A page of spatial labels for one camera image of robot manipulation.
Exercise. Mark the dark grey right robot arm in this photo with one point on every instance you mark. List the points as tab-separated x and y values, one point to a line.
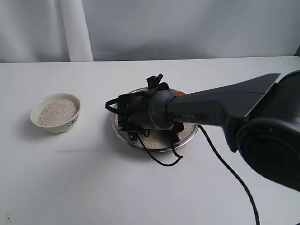
260	119

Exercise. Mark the round metal rice tray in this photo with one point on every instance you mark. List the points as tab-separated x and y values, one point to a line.
153	141

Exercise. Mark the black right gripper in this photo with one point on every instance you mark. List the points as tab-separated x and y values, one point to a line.
144	110

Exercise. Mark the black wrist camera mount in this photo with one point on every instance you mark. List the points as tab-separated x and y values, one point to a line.
154	82

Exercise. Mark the small white ceramic bowl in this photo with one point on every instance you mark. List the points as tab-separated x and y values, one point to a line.
56	113

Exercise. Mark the white backdrop curtain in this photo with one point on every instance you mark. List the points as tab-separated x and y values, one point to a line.
43	31

